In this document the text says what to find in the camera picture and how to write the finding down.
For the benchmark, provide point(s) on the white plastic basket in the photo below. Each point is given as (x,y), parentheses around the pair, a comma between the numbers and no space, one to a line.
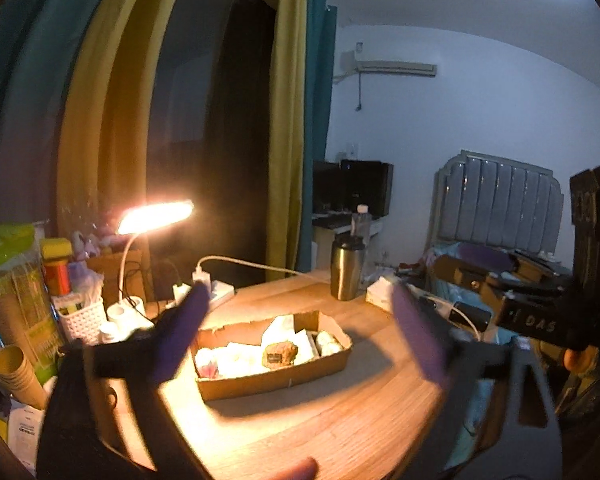
(82,320)

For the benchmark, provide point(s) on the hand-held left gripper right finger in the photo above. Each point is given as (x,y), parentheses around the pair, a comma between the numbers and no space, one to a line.
(420,340)

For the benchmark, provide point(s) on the person's left hand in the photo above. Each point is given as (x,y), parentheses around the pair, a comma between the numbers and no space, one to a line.
(290,471)

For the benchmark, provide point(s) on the black monitor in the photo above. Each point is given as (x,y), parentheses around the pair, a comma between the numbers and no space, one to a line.
(367,187)

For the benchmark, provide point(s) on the stack of paper cups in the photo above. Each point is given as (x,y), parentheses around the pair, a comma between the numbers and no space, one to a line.
(17,375)

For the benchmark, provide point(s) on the person's right hand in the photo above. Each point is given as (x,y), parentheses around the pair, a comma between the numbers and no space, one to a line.
(575,361)

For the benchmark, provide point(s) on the teal curtain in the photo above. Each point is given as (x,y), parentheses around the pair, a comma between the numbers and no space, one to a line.
(30,60)
(320,110)

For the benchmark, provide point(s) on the white air conditioner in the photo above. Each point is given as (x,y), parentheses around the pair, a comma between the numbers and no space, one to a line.
(395,67)

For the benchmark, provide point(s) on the white side desk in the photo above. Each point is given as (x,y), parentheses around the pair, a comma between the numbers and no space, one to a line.
(330,240)

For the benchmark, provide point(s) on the white desk lamp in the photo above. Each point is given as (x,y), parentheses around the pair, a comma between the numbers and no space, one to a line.
(155,215)

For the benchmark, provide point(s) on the black smartphone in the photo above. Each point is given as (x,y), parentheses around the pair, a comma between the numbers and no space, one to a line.
(472,316)

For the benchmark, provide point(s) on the yellow curtain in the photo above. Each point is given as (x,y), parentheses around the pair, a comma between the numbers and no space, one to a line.
(290,110)
(110,110)

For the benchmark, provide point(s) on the clear plastic bag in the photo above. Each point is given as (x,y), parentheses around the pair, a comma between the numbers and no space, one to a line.
(207,365)

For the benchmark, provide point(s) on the white power adapter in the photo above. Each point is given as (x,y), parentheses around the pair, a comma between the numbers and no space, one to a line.
(181,294)

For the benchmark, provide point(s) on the brown paper bag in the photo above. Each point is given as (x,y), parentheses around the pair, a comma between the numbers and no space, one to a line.
(110,275)

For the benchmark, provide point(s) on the clear water bottle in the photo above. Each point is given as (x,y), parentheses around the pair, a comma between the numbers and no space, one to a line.
(361,222)

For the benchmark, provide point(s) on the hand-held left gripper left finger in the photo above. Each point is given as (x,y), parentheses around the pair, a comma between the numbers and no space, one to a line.
(180,330)

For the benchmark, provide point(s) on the red can with yellow lid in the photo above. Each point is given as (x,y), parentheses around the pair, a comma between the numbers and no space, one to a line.
(56,270)

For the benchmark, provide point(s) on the grey padded headboard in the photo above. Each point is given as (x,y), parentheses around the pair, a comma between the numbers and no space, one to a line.
(500,205)

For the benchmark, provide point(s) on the brown scouring sponge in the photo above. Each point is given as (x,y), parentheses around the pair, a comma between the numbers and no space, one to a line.
(280,355)

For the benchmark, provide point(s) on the white charger plug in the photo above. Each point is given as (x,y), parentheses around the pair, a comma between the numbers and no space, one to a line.
(201,280)

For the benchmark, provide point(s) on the clear bubble wrap bundle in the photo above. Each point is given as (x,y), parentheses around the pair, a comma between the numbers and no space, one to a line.
(329,344)

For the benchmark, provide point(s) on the steel tumbler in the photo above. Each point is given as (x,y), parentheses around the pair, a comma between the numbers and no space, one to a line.
(347,270)

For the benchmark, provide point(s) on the wet wipes pack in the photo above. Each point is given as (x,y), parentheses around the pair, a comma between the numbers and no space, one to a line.
(25,440)

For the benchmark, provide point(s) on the brown cardboard box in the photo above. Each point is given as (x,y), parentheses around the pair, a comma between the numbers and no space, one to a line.
(280,385)

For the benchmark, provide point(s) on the white paper towel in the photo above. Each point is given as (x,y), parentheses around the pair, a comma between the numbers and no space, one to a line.
(240,360)
(280,327)

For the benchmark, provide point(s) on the green paper cup package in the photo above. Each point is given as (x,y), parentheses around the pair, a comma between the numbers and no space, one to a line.
(15,305)

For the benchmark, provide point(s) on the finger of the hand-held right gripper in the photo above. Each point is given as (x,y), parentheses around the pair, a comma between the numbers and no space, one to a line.
(460,272)
(485,256)

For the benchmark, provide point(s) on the white power strip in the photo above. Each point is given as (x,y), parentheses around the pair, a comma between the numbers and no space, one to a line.
(222,292)

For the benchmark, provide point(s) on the tissue pack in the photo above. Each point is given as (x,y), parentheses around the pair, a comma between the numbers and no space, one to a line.
(382,292)

